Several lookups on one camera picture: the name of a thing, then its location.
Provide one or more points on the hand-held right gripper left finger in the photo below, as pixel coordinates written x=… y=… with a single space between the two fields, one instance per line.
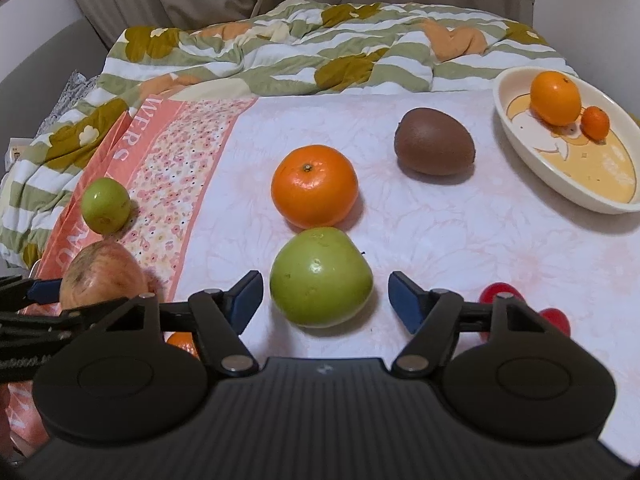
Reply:
x=247 y=301

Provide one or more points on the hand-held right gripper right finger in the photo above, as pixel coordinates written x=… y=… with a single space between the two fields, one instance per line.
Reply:
x=404 y=301

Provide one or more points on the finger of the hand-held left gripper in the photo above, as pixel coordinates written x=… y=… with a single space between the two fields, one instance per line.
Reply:
x=30 y=332
x=44 y=292

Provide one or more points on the red yellow apple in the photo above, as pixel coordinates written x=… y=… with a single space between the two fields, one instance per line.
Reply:
x=100 y=275

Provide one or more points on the large green apple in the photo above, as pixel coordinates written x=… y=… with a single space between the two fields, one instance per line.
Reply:
x=320 y=285

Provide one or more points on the small green apple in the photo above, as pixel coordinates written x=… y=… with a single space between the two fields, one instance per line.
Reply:
x=106 y=205

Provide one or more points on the large orange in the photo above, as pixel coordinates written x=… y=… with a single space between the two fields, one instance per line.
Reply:
x=555 y=97
x=315 y=186

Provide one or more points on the brown kiwi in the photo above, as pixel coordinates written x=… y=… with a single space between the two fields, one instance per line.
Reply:
x=434 y=142

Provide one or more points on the cream oval bowl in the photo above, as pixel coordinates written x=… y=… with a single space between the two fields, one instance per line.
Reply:
x=600 y=175

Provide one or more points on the small mandarin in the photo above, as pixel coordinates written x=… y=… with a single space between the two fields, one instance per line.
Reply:
x=181 y=342
x=595 y=122

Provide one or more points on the red cherry tomato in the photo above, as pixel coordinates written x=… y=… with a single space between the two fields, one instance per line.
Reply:
x=492 y=291
x=555 y=319

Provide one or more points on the small cardboard box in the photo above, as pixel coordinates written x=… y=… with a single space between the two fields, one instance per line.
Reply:
x=14 y=154

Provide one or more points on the grey patterned cloth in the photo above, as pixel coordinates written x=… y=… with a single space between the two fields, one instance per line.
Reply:
x=75 y=92

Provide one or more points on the grey padded headboard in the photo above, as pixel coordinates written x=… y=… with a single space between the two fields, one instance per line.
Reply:
x=40 y=70

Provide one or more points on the green striped floral quilt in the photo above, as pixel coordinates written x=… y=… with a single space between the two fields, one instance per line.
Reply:
x=300 y=55

